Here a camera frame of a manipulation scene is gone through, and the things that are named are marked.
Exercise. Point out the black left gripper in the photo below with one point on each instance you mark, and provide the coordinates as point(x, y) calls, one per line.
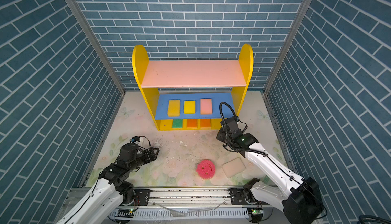
point(146, 153)

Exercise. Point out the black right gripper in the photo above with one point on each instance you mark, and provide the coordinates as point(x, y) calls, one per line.
point(220, 133)

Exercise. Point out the beige sponge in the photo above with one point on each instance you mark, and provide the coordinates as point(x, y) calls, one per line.
point(233, 167)

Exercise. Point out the pink rectangular sponge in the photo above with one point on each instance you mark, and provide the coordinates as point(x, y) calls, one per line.
point(206, 107)

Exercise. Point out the green sponge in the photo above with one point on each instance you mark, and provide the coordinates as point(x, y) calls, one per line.
point(177, 123)

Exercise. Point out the orange sponge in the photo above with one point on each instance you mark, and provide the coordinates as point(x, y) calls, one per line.
point(192, 123)

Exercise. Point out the small yellow sponge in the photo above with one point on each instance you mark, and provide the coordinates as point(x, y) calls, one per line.
point(189, 107)

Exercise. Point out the textured yellow sponge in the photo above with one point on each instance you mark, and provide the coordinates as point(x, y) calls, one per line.
point(174, 108)

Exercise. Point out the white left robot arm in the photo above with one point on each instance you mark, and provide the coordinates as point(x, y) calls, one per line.
point(111, 189)

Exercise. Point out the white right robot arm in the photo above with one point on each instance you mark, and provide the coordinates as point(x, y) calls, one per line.
point(298, 198)

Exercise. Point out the yellow pink blue wooden shelf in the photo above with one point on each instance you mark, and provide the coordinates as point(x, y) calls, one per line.
point(222, 81)

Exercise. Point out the pink round scrubber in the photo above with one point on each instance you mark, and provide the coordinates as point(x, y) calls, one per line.
point(206, 169)

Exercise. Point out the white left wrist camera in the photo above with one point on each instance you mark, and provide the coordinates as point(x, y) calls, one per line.
point(141, 140)

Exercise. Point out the white perforated cable tray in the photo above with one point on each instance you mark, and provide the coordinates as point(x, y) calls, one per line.
point(181, 214)

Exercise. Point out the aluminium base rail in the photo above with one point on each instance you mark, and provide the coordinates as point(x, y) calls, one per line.
point(208, 197)

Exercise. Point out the aluminium right corner post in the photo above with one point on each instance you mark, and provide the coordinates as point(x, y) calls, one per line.
point(287, 44)

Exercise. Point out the aluminium corner post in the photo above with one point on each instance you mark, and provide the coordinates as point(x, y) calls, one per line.
point(287, 44)
point(86, 28)

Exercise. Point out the aluminium left corner post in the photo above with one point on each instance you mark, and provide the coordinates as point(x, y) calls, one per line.
point(86, 28)

